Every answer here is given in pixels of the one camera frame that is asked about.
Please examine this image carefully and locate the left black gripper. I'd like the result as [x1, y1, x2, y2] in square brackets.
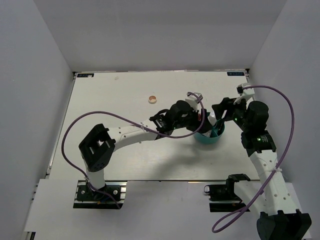
[173, 106, 213, 134]

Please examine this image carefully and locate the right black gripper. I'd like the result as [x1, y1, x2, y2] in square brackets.
[211, 95, 251, 132]

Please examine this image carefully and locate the red lip gloss tube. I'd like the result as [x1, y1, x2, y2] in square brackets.
[198, 114, 203, 122]

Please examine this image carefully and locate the black squeeze tube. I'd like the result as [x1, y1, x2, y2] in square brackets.
[217, 120, 225, 135]

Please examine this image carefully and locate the white lotion bottle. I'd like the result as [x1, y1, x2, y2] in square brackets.
[207, 111, 217, 127]

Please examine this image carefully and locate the clear eyeshadow palette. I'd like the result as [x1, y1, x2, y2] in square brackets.
[202, 130, 212, 138]

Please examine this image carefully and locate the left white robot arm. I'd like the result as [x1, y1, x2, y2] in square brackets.
[78, 100, 213, 201]

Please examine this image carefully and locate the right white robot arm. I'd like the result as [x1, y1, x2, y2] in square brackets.
[212, 97, 312, 240]

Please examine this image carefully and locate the teal round organizer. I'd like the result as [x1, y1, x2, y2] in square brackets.
[193, 122, 225, 145]

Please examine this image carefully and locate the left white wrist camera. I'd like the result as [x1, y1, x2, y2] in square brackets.
[185, 92, 203, 111]

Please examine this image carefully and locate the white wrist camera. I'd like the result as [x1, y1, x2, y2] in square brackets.
[185, 92, 203, 111]
[233, 83, 255, 105]

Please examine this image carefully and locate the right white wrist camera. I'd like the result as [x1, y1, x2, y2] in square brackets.
[233, 83, 255, 105]

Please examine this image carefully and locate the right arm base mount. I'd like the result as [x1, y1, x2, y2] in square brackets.
[203, 173, 251, 213]

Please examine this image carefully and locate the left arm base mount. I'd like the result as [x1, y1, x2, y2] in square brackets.
[73, 180, 127, 210]

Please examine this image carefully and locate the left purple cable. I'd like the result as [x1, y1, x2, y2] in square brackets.
[61, 92, 206, 210]

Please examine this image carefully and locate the purple cable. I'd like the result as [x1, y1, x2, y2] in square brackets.
[61, 92, 206, 210]
[211, 84, 295, 233]

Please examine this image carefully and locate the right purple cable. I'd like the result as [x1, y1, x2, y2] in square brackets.
[211, 84, 295, 233]

